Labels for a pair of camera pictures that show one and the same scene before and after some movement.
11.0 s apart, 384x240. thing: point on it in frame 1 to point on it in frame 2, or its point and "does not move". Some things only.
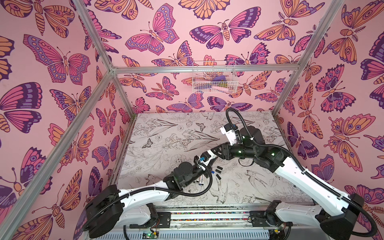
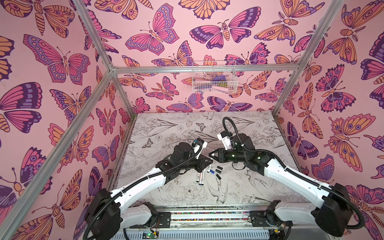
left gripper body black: (193, 173) to (189, 163)
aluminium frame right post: (327, 20) does not move
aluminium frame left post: (78, 5) does not move
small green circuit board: (147, 235) does not move
